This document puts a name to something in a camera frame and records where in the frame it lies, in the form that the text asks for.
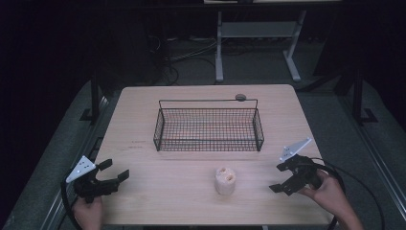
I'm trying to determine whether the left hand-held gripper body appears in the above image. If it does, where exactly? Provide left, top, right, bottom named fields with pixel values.
left=65, top=155, right=121, bottom=204

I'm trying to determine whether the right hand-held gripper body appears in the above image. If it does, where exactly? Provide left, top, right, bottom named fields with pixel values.
left=279, top=137, right=323, bottom=196

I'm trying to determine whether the person's left hand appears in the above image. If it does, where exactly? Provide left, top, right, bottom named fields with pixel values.
left=72, top=195, right=104, bottom=230

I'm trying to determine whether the person's right hand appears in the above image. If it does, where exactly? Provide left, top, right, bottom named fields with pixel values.
left=298, top=169, right=350, bottom=219

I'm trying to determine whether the beige lotus root piece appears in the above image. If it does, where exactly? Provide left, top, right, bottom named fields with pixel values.
left=214, top=166, right=237, bottom=196

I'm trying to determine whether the black metal stand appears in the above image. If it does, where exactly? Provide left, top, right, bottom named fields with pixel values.
left=350, top=68, right=379, bottom=125
left=79, top=71, right=108, bottom=125

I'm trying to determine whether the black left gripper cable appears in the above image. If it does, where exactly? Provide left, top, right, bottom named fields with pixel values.
left=59, top=172, right=84, bottom=230

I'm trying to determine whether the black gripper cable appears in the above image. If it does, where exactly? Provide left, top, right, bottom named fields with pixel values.
left=308, top=156, right=386, bottom=230
left=59, top=172, right=84, bottom=230

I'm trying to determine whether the aluminium floor rail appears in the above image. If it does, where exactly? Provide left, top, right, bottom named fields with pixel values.
left=38, top=95, right=111, bottom=230
left=337, top=94, right=406, bottom=222

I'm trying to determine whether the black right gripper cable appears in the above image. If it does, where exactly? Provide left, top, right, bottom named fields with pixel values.
left=308, top=156, right=386, bottom=230

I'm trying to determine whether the black wire basket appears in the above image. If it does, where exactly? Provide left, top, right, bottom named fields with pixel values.
left=152, top=98, right=265, bottom=153

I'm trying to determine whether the bundle of floor cables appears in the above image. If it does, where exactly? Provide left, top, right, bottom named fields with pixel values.
left=147, top=34, right=218, bottom=86

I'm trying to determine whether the white metal desk frame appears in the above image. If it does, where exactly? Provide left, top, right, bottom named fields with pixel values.
left=203, top=0, right=343, bottom=83

